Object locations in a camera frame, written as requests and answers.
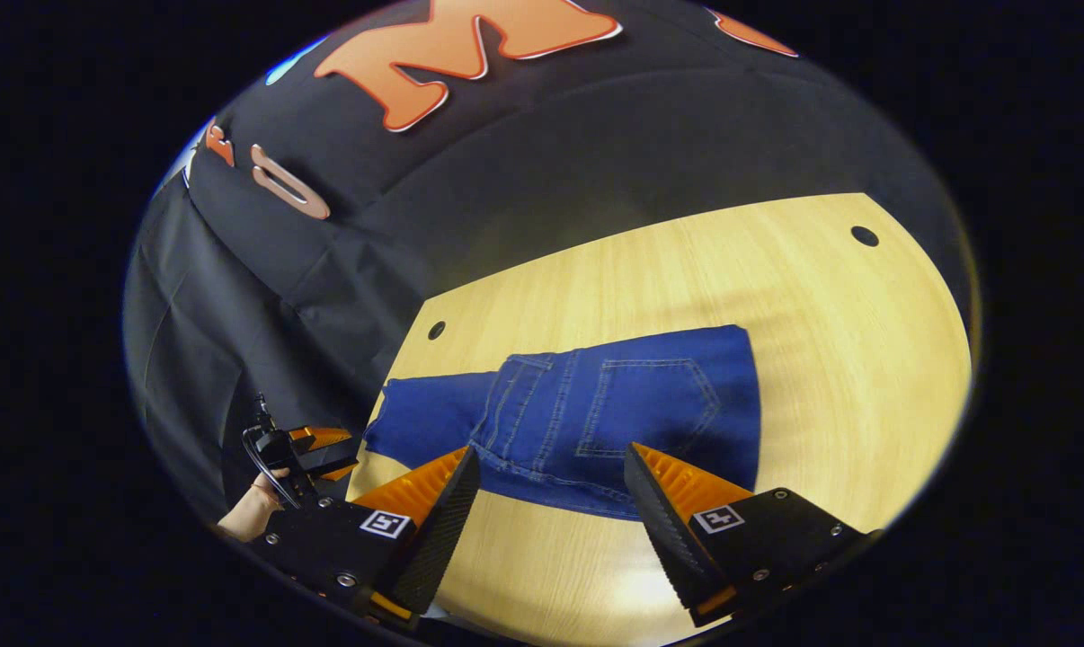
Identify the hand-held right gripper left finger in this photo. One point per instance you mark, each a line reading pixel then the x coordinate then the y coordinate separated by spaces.
pixel 443 539

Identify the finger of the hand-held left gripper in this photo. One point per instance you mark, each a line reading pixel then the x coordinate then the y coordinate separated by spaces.
pixel 335 460
pixel 326 437

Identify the blue denim jeans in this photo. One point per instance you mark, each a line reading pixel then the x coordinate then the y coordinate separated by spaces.
pixel 632 404

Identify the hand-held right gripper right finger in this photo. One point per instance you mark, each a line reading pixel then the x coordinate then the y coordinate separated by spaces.
pixel 663 539

